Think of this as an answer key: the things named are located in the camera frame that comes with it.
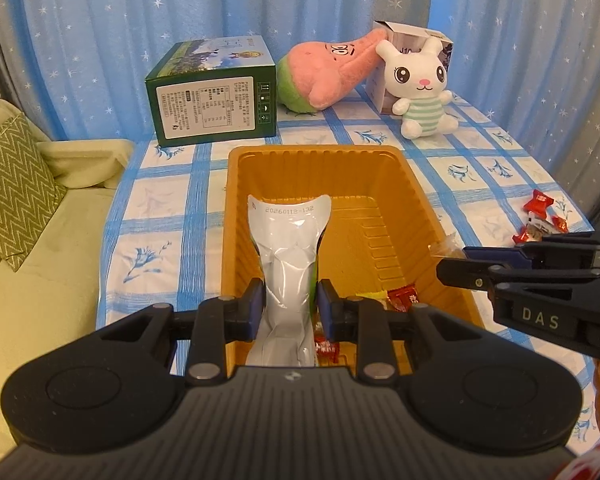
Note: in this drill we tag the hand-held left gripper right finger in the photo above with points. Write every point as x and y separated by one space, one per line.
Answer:
326 305

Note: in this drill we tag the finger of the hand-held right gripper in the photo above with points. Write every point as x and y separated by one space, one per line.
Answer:
495 253
462 272

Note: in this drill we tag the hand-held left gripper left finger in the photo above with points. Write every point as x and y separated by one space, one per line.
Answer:
256 305

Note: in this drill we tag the grey translucent snack packet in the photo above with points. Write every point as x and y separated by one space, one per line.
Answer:
445 246

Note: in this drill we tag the red and brown candy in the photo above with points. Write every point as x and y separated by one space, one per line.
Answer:
527 234

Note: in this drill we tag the dark red snack packet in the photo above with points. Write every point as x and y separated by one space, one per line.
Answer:
327 347

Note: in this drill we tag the yellow candy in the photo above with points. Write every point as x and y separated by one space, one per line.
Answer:
370 296

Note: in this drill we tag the long white snack packet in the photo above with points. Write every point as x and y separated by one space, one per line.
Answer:
285 270

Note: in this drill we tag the small red candy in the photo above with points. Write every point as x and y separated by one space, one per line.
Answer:
560 223
402 297

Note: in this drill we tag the large red bow-shaped candy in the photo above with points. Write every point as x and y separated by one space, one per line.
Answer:
539 203

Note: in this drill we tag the orange plastic tray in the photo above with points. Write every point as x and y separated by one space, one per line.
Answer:
380 200

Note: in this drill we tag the blue checked tablecloth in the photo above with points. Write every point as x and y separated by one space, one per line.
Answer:
150 220

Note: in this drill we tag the white bunny plush toy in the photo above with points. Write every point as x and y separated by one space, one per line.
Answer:
420 80

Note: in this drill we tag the blue star curtain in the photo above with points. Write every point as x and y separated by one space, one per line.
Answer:
130 20
530 60

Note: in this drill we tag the green cardboard box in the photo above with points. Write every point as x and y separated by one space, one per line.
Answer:
205 105

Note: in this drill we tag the light green sofa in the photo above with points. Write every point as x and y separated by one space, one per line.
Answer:
40 310

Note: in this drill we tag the grey cardboard box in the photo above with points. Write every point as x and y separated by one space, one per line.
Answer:
410 35

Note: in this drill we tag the pink plush toy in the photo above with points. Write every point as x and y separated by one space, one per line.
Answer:
320 70

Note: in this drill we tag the green zigzag cushion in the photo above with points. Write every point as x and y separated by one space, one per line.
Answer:
10 185

